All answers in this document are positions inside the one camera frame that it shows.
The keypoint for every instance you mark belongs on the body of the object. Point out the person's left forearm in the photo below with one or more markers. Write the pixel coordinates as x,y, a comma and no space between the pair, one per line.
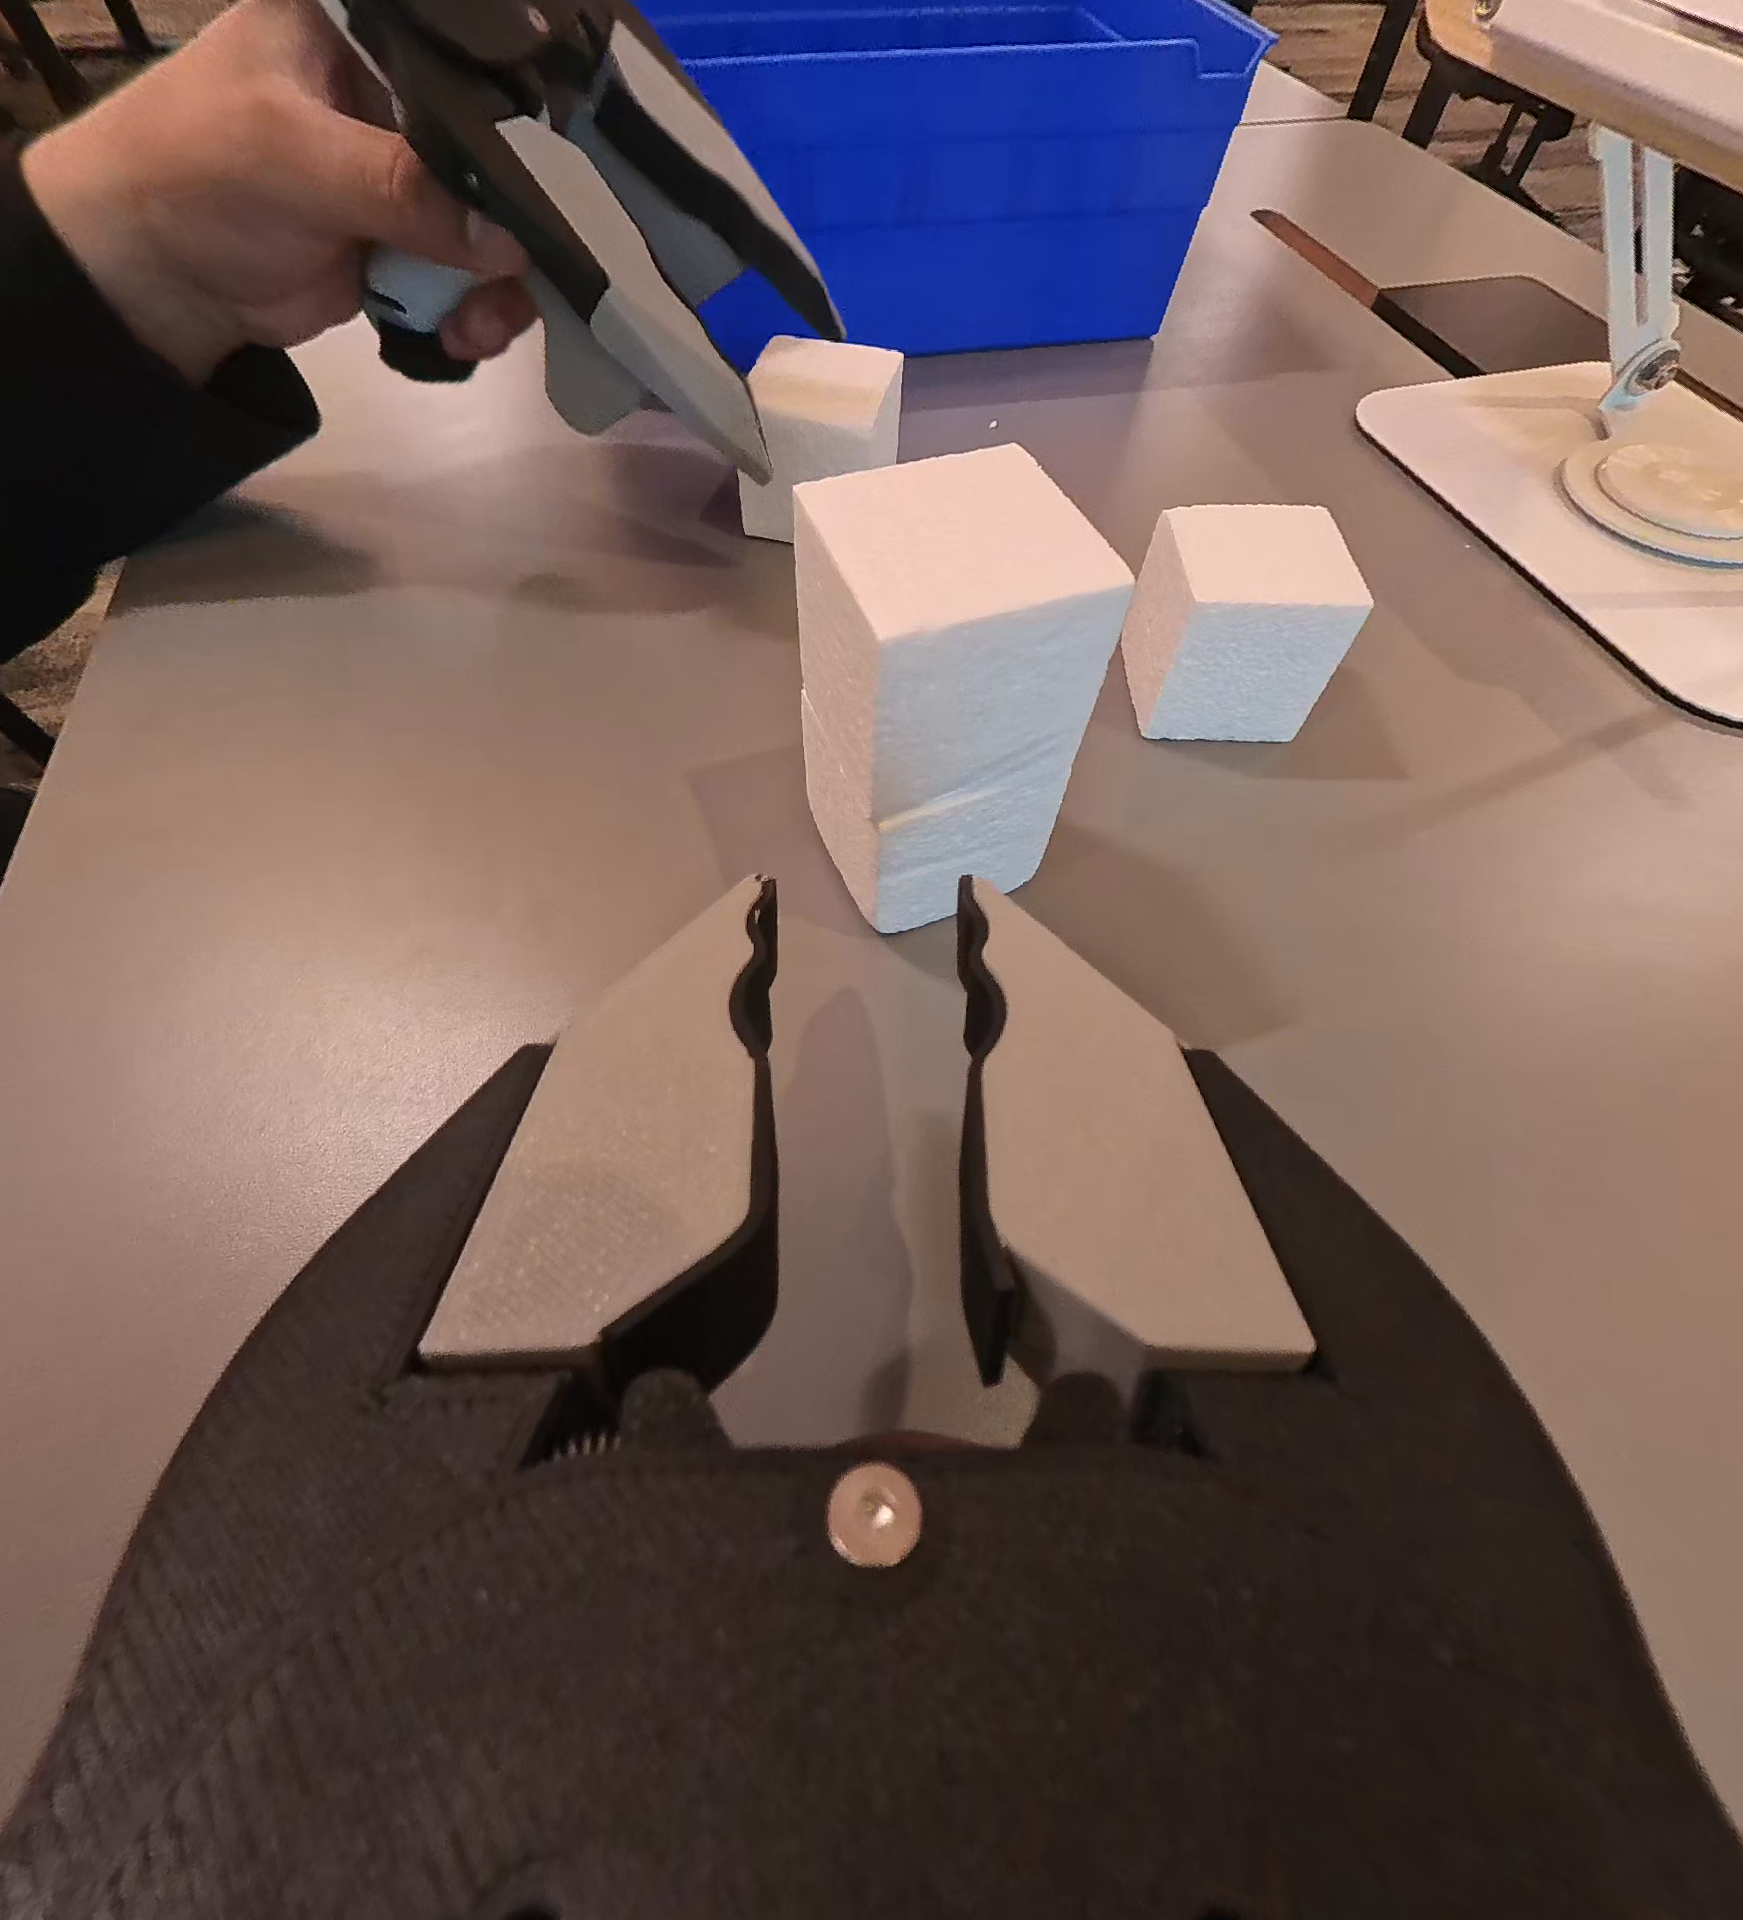
46,437

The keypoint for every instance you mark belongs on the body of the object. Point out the white wooden document stand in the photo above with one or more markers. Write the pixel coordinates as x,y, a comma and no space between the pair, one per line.
1710,631

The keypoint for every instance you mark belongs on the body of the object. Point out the black phone on table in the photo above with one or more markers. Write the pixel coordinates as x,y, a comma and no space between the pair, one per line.
1486,322

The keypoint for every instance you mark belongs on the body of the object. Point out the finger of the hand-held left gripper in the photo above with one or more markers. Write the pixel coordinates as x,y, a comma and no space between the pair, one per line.
630,303
679,178

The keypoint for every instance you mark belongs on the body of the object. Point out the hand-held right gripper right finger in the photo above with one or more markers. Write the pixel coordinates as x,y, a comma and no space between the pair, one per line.
1125,1202

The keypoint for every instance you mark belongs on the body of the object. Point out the white hard foam cube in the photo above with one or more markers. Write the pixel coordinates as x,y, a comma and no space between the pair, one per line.
1230,631
948,864
843,398
948,600

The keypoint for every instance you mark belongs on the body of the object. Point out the person's left hand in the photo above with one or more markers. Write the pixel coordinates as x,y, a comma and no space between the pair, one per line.
241,178

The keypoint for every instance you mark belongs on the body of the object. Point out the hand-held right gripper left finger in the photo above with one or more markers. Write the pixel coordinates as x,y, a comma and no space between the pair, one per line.
617,1202

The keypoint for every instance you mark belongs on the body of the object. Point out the blue plastic bin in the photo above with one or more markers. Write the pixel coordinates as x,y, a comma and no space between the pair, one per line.
961,178

